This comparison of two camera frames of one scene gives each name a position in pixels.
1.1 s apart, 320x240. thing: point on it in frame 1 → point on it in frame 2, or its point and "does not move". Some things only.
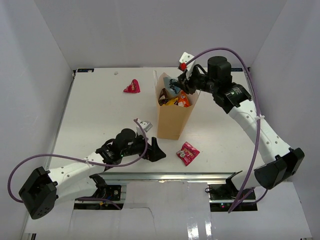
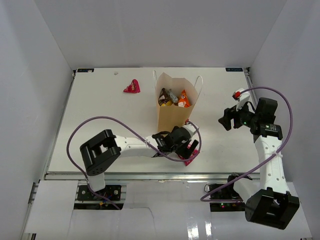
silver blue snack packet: (170, 86) → (172, 96)
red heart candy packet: (133, 87) does not move
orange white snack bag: (183, 100) does not move
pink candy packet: (187, 153) does not move
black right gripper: (183, 78) → (230, 113)
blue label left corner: (85, 70) does not move
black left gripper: (154, 153) → (184, 152)
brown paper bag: (172, 118) does not move
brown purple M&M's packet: (164, 97) does not move
